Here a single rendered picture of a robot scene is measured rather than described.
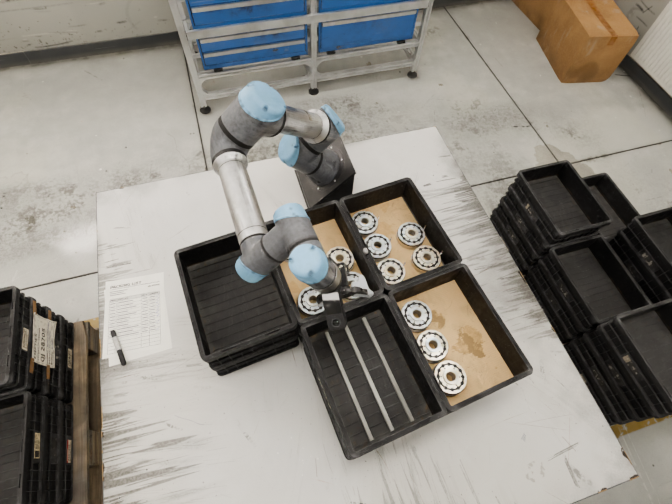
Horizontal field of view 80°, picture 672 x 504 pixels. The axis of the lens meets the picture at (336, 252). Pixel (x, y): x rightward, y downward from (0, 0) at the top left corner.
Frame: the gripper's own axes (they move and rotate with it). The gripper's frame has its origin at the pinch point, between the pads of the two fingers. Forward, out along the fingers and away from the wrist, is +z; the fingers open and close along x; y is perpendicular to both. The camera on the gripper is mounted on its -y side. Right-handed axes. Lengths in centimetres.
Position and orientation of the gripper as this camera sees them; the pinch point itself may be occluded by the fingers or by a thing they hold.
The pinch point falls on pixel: (347, 301)
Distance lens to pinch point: 113.7
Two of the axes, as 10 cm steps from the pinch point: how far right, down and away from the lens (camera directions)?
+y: -1.4, -9.3, 3.4
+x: -9.5, 2.2, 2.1
